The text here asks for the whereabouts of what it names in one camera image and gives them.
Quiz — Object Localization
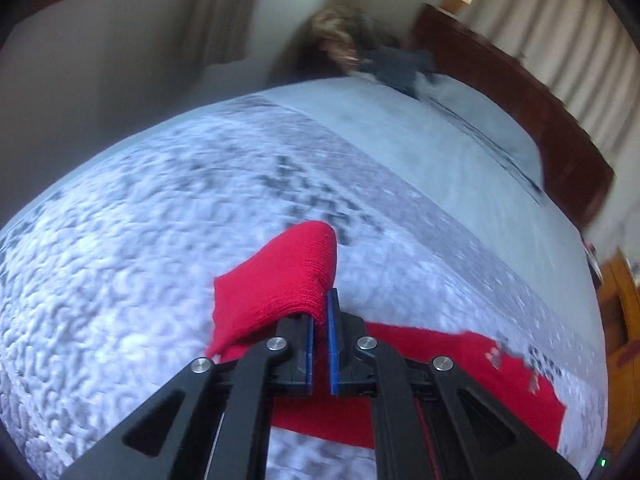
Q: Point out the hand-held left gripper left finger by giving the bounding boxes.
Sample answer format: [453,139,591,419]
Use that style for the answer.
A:
[60,314,316,480]

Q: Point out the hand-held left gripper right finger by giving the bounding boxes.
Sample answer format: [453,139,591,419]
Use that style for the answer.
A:
[326,288,582,480]

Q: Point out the red knitted garment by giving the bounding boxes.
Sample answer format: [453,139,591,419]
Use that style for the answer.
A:
[207,221,567,451]

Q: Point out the white grey quilted bedspread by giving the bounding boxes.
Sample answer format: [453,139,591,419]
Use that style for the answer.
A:
[0,92,610,480]

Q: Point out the grey-blue bed sheet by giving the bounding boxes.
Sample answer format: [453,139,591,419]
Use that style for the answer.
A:
[257,74,546,281]

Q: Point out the grey-blue pillow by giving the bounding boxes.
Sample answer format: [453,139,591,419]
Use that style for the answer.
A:
[417,72,546,206]

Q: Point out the dark blue cloth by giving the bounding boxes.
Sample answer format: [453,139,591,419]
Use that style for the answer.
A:
[357,44,437,100]

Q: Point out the wooden cabinet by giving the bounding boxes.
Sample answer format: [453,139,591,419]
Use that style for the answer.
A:
[595,249,640,378]

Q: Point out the dark wooden headboard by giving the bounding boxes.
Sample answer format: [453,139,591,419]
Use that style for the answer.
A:
[412,4,615,228]

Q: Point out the brown fuzzy cloth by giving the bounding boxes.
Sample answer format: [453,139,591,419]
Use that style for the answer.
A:
[297,6,396,80]

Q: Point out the white pleated curtain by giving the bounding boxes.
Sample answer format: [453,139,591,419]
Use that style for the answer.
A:
[462,0,640,173]
[190,0,273,71]

